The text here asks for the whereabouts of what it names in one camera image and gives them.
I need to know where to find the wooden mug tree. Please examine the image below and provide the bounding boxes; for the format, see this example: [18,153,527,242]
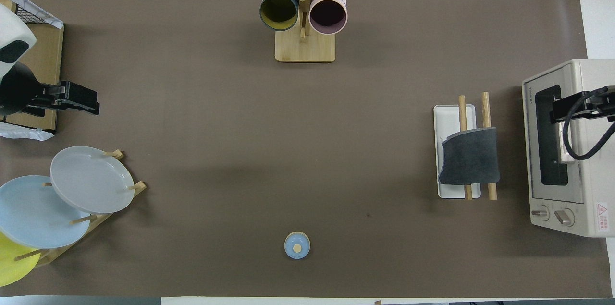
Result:
[258,0,352,63]

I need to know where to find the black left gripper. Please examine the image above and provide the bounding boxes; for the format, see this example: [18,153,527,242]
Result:
[24,81,100,118]

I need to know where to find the yellow plate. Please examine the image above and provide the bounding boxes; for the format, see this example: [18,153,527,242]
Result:
[0,231,41,287]

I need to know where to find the blue call bell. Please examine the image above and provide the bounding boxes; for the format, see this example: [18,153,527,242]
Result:
[284,231,311,260]

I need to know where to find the black wire basket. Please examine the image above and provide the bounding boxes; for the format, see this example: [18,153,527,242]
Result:
[14,3,58,24]

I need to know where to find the brown table mat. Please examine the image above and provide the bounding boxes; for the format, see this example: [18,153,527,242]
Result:
[0,0,612,299]

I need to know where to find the grey plate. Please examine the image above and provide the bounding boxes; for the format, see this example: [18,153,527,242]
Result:
[50,146,135,214]

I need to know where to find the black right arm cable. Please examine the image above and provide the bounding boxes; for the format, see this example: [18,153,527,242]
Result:
[562,86,615,160]

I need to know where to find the white towel rack wooden bars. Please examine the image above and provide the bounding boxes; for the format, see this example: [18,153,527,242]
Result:
[433,92,498,201]

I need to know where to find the pink mug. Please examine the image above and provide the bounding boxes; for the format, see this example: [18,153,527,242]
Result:
[309,0,348,36]

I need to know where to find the cream toaster oven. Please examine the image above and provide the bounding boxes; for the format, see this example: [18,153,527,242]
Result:
[522,59,615,238]

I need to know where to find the purple and grey towel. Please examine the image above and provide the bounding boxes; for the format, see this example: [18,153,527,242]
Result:
[438,127,501,186]

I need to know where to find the wooden shelf box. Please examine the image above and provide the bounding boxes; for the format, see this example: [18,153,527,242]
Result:
[0,0,65,133]

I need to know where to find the dark teal mug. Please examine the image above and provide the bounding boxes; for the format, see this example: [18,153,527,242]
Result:
[259,0,300,32]

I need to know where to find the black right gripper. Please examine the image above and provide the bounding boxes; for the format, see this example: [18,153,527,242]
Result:
[550,86,615,123]

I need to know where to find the light blue plate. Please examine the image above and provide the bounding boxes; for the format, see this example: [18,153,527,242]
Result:
[0,175,92,250]

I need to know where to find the wooden plate rack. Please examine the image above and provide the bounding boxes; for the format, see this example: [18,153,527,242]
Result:
[14,149,147,269]

